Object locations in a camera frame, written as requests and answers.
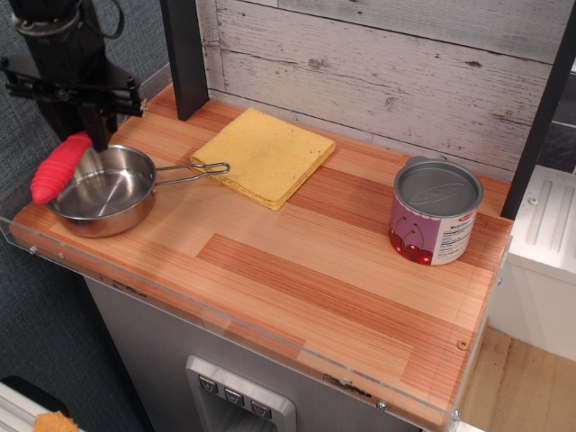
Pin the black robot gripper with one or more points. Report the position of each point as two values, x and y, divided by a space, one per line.
70 66

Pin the red-handled metal spoon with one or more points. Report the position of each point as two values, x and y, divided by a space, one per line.
55 172

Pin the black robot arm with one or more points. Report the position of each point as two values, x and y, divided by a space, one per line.
63 118

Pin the small steel pot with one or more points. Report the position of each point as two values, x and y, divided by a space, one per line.
113 191

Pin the folded yellow cloth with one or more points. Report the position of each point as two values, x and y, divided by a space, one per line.
269 158

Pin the clear acrylic edge guard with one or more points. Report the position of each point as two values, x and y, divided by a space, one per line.
312 293

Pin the grey toy fridge cabinet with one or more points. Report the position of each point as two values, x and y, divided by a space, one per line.
154 345

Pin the orange object bottom left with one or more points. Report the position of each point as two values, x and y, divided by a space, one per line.
54 422

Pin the white box bottom left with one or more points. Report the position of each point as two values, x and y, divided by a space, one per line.
19 412

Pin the silver dispenser panel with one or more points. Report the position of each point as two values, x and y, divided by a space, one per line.
226 401

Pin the cherry-label toy can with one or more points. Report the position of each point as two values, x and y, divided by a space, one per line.
433 210

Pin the white toy sink unit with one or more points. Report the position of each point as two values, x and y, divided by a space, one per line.
534 298

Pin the black vertical post left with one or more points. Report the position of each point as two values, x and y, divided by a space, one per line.
185 51

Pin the black vertical post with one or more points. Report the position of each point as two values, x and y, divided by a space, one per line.
553 91
185 51

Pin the black vertical post right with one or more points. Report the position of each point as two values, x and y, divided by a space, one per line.
553 91

